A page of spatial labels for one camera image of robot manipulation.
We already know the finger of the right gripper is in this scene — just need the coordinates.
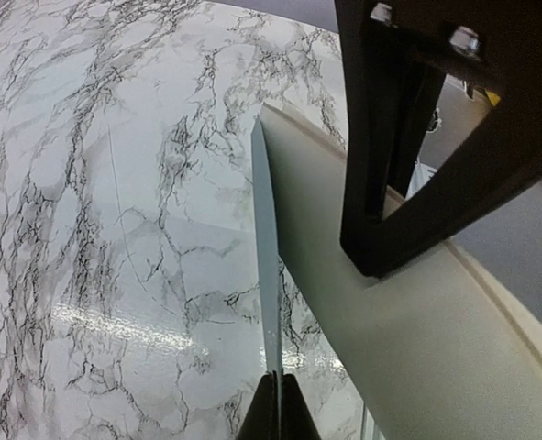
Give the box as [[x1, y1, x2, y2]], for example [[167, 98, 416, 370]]
[[336, 1, 542, 277]]

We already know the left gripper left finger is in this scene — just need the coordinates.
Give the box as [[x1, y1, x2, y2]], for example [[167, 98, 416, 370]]
[[237, 372, 280, 440]]

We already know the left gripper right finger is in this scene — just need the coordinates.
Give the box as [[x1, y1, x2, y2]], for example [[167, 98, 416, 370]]
[[281, 374, 320, 440]]

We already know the beige letter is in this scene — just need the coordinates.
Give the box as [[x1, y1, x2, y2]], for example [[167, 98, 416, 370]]
[[260, 104, 542, 439]]

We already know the blue-grey envelope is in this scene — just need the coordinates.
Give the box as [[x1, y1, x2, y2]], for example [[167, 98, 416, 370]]
[[251, 118, 282, 376]]

